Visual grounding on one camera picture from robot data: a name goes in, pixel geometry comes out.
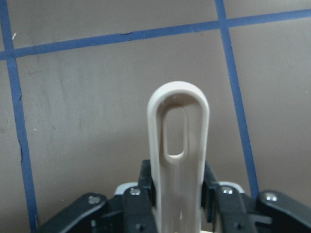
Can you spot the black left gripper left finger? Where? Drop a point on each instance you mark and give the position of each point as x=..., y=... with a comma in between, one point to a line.
x=145, y=181

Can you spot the beige plastic dustpan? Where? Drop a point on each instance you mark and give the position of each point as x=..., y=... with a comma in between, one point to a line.
x=178, y=119

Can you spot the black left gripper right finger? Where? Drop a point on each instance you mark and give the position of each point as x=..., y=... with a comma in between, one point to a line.
x=209, y=186

